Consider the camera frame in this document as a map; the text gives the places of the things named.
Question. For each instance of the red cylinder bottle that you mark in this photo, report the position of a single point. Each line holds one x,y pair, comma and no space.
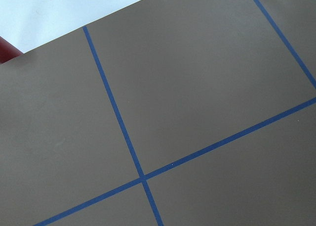
8,51

